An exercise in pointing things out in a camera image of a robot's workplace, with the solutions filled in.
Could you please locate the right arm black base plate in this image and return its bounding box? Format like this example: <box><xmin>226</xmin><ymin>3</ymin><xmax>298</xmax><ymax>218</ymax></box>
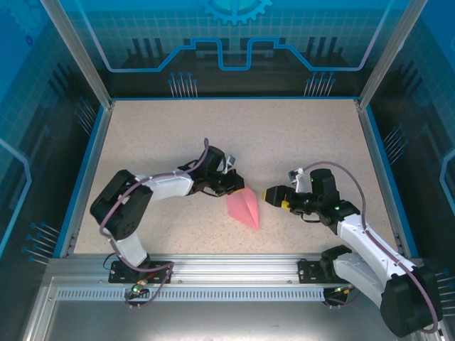
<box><xmin>297</xmin><ymin>259</ymin><xmax>363</xmax><ymax>284</ymax></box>

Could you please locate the blue table border strip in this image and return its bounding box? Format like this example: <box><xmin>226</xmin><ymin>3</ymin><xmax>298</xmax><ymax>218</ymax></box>
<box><xmin>365</xmin><ymin>105</ymin><xmax>421</xmax><ymax>259</ymax></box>
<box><xmin>53</xmin><ymin>105</ymin><xmax>108</xmax><ymax>259</ymax></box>

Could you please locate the aluminium frame post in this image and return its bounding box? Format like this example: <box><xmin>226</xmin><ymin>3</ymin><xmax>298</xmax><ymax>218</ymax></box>
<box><xmin>357</xmin><ymin>0</ymin><xmax>430</xmax><ymax>110</ymax></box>
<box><xmin>38</xmin><ymin>0</ymin><xmax>115</xmax><ymax>109</ymax></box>

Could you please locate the slotted aluminium cable duct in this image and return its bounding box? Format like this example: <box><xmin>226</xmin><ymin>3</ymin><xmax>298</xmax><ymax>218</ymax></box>
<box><xmin>55</xmin><ymin>288</ymin><xmax>415</xmax><ymax>302</ymax></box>

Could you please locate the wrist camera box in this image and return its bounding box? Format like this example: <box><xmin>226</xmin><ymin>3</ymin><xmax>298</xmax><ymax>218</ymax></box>
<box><xmin>223</xmin><ymin>153</ymin><xmax>238</xmax><ymax>175</ymax></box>
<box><xmin>287</xmin><ymin>166</ymin><xmax>310</xmax><ymax>195</ymax></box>

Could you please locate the brass cable connector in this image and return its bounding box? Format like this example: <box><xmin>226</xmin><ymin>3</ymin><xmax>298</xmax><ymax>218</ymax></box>
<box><xmin>129</xmin><ymin>278</ymin><xmax>152</xmax><ymax>298</ymax></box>
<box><xmin>332</xmin><ymin>283</ymin><xmax>358</xmax><ymax>296</ymax></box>

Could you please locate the wide aluminium mounting rail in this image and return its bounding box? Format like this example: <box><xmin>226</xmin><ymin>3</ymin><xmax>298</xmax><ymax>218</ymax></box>
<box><xmin>48</xmin><ymin>252</ymin><xmax>424</xmax><ymax>283</ymax></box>

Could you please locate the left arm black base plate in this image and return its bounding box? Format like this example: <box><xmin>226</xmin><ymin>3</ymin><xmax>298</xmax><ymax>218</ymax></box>
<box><xmin>108</xmin><ymin>260</ymin><xmax>174</xmax><ymax>284</ymax></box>

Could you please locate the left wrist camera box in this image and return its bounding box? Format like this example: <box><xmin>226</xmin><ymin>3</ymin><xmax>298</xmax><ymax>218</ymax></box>
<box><xmin>223</xmin><ymin>153</ymin><xmax>238</xmax><ymax>175</ymax></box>

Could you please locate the blue printed enclosure panel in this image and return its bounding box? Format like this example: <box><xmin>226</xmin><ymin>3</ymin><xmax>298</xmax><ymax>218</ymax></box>
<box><xmin>0</xmin><ymin>0</ymin><xmax>107</xmax><ymax>341</ymax></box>
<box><xmin>53</xmin><ymin>0</ymin><xmax>405</xmax><ymax>99</ymax></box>
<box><xmin>369</xmin><ymin>0</ymin><xmax>455</xmax><ymax>320</ymax></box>

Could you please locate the sheet metal tray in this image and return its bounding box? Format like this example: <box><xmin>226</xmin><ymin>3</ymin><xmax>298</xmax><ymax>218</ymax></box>
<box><xmin>21</xmin><ymin>276</ymin><xmax>447</xmax><ymax>341</ymax></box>

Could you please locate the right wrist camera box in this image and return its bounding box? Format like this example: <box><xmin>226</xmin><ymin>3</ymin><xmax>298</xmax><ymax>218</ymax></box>
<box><xmin>287</xmin><ymin>166</ymin><xmax>310</xmax><ymax>195</ymax></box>

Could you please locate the aluminium table side rail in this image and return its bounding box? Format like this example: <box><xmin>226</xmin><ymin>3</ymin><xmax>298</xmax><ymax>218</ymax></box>
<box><xmin>66</xmin><ymin>101</ymin><xmax>115</xmax><ymax>259</ymax></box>
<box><xmin>355</xmin><ymin>100</ymin><xmax>407</xmax><ymax>257</ymax></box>

